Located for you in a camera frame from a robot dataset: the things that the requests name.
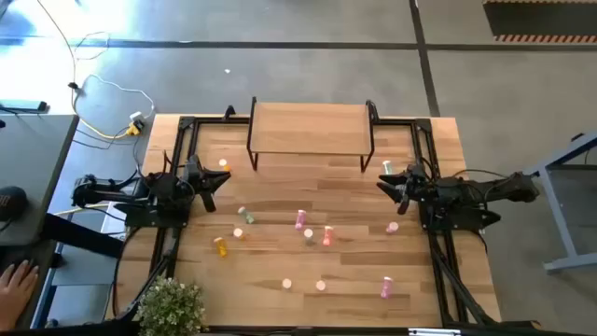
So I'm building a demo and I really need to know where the black aluminium table frame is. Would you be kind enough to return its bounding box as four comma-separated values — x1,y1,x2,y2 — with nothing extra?
111,105,542,336

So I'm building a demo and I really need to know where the blue-gray table frame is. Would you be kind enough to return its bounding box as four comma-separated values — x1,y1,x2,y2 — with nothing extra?
512,130,597,274

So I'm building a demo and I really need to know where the wooden shelf black metal frame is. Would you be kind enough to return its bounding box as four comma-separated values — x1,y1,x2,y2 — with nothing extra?
245,96,380,174

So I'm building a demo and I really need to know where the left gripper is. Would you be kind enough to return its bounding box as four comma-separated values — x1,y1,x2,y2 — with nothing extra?
184,154,232,196

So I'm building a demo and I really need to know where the yellow cable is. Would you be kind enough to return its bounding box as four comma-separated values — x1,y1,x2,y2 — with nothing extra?
53,203,111,217
35,0,141,141

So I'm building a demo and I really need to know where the silver metal bracket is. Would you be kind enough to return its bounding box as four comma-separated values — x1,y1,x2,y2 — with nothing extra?
408,328,463,336

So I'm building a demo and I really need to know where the black hazard-striped mat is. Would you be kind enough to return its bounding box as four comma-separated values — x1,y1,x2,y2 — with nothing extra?
482,0,597,45

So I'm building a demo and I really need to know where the black desk crossbar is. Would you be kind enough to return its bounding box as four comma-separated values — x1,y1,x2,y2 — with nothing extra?
41,212,125,259

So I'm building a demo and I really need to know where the gray desk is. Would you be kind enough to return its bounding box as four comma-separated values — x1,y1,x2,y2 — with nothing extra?
0,114,80,336

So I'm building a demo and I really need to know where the black round case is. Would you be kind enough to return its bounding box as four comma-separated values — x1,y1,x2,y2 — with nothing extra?
0,185,28,223

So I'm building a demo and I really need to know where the thin black cable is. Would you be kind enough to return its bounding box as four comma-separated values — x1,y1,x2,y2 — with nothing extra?
68,30,112,92

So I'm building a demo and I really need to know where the gray tablet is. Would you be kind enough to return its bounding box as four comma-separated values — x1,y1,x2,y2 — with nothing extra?
0,99,49,113

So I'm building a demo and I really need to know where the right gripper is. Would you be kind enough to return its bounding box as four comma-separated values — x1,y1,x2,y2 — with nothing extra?
376,162,430,204

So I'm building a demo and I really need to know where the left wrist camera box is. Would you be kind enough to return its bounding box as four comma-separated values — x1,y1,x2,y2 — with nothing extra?
198,189,217,214

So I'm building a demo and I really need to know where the person's hand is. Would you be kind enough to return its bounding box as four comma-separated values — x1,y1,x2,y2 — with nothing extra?
0,259,40,332

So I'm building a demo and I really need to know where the green potted plant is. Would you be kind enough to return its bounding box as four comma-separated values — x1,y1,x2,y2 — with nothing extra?
134,274,209,336

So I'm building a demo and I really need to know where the white paper sheet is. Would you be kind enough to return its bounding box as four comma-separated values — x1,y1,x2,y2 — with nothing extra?
100,200,128,235

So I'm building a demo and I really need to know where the white cable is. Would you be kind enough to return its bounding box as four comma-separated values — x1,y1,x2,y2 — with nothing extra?
74,73,157,120

